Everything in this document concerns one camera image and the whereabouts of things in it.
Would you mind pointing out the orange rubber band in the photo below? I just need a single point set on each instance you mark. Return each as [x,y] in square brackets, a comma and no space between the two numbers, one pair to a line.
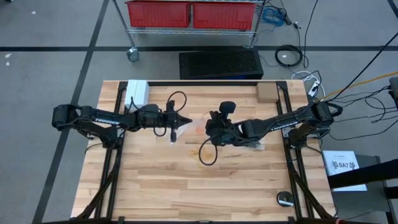
[198,128]

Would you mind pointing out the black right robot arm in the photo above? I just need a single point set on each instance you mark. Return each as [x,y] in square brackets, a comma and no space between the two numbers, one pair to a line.
[280,124]

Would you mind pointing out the black metal beam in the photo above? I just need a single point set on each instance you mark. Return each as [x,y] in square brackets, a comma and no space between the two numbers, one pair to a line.
[367,174]

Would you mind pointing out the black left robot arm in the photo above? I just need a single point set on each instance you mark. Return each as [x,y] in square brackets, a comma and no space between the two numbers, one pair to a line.
[99,119]

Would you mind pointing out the black aluminium table frame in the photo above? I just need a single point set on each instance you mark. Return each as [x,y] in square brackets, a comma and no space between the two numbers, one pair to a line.
[202,83]

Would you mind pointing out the brown cardboard box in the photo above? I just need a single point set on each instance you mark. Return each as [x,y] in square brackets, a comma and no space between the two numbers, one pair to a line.
[267,92]

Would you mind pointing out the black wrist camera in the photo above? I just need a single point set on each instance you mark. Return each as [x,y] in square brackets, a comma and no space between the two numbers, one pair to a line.
[167,116]
[222,140]

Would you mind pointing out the red plastic bin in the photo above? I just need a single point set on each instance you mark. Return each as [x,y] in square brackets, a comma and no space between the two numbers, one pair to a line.
[224,15]
[158,14]

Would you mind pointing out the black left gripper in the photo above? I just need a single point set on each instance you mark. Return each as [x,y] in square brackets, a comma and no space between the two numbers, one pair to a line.
[173,137]

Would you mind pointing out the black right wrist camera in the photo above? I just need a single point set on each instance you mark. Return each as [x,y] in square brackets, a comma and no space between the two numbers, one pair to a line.
[222,140]

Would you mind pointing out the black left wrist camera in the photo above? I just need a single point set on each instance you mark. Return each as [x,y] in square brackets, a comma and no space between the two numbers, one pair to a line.
[167,116]

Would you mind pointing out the white printed booklet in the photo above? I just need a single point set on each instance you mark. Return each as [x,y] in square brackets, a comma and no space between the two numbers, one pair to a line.
[339,158]

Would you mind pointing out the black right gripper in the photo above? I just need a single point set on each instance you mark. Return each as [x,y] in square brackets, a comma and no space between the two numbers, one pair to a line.
[227,107]

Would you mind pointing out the gray side table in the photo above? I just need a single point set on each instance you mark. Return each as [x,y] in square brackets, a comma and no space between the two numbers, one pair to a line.
[357,205]

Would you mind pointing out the black perforated floor mat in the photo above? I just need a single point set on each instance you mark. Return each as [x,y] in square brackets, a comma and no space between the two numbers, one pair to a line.
[220,63]

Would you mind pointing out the white rectangular box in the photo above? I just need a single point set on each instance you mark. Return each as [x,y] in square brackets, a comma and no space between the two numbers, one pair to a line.
[136,93]

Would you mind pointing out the small round spool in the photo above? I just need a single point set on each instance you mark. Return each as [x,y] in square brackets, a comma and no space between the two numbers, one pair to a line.
[285,197]

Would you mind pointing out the gray plastic object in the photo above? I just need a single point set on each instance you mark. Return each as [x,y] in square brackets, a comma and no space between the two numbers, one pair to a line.
[394,88]

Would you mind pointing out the white power strip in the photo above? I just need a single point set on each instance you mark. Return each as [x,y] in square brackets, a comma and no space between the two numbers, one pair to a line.
[314,88]

